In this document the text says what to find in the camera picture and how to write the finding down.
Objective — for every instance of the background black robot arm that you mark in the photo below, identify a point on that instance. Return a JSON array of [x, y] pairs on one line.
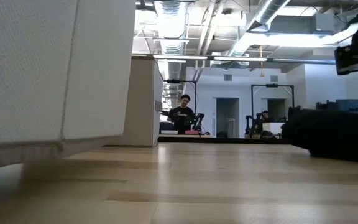
[[249, 124], [199, 119]]

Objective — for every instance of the grey horizontal beam with lights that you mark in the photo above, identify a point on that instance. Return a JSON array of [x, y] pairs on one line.
[[291, 60]]

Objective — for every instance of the plain black sock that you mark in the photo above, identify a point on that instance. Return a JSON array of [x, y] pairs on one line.
[[337, 133]]

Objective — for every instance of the grey door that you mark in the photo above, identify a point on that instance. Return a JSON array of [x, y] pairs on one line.
[[277, 107], [227, 116]]

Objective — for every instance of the yellow hanging pendant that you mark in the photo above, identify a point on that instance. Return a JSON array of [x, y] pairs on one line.
[[262, 62]]

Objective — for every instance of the white cabinet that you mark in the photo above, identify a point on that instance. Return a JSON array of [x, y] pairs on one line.
[[273, 127]]

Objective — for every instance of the person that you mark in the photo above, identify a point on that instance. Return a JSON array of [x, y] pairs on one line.
[[181, 116], [264, 116]]

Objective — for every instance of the pink object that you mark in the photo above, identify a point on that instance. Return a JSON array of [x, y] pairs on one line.
[[192, 132]]

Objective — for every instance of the dark chair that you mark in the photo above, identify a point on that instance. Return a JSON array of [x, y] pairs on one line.
[[166, 126]]

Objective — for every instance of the upper cardboard box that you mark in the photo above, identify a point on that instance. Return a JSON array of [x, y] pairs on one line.
[[141, 102]]

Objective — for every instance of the cardboard box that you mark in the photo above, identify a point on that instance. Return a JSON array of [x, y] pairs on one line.
[[42, 77], [141, 102]]

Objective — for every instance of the lower cardboard box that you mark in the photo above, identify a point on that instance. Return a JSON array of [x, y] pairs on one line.
[[42, 77]]

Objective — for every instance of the grey rectangular air duct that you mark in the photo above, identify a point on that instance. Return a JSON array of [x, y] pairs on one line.
[[303, 23]]

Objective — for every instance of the black gantry frame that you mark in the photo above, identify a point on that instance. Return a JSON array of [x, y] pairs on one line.
[[195, 93], [272, 85]]

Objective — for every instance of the large round air duct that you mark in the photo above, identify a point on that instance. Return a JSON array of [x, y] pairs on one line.
[[259, 18]]

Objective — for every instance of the silver ribbed air duct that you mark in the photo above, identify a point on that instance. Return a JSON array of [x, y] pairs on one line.
[[171, 25]]

